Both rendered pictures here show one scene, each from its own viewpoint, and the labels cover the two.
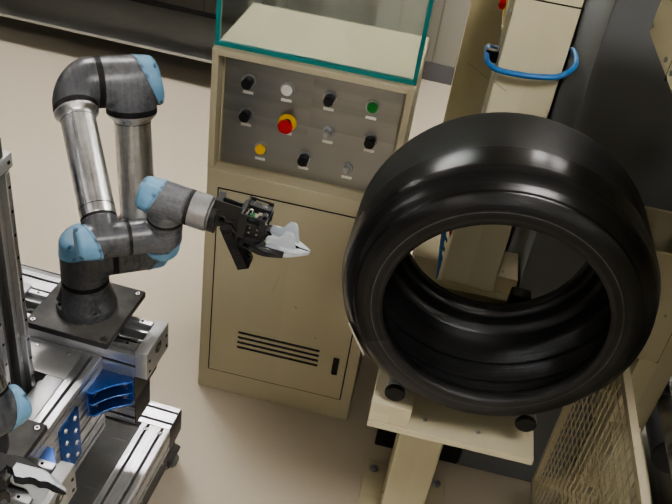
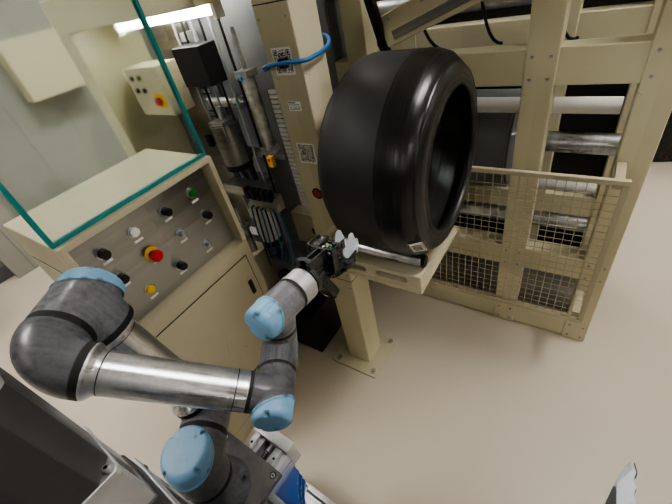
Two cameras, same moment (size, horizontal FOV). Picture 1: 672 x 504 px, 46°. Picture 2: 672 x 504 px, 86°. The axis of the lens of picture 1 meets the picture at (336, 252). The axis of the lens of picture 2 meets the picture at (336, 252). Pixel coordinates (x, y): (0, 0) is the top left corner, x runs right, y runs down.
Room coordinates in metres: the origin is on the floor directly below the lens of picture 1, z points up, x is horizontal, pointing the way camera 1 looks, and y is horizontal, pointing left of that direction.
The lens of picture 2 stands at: (0.94, 0.70, 1.72)
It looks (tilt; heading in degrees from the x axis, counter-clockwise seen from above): 38 degrees down; 305
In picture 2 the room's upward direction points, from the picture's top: 14 degrees counter-clockwise
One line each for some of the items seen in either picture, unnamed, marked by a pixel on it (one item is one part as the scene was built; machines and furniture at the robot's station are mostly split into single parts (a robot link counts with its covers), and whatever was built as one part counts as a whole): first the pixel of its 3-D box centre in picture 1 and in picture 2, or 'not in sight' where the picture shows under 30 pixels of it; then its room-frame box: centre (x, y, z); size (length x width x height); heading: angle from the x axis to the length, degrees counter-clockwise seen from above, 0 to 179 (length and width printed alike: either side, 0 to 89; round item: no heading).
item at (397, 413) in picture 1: (400, 360); (379, 263); (1.40, -0.19, 0.84); 0.36 x 0.09 x 0.06; 174
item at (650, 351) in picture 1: (643, 282); not in sight; (1.56, -0.73, 1.05); 0.20 x 0.15 x 0.30; 174
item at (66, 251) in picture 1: (86, 253); (195, 459); (1.54, 0.60, 0.88); 0.13 x 0.12 x 0.14; 119
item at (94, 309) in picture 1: (86, 290); (214, 481); (1.53, 0.61, 0.77); 0.15 x 0.15 x 0.10
